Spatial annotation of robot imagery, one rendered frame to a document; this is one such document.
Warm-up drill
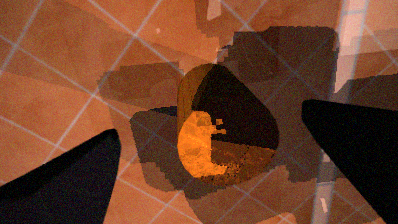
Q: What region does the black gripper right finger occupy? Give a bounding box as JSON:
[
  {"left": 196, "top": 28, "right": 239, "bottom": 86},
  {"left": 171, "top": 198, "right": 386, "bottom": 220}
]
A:
[{"left": 302, "top": 99, "right": 398, "bottom": 224}]

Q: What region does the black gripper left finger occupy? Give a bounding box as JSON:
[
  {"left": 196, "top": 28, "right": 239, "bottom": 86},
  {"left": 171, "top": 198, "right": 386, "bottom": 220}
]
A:
[{"left": 0, "top": 129, "right": 122, "bottom": 224}]

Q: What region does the orange knob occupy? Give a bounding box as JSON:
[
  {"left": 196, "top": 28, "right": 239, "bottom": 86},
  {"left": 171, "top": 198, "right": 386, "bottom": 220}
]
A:
[{"left": 177, "top": 63, "right": 279, "bottom": 186}]

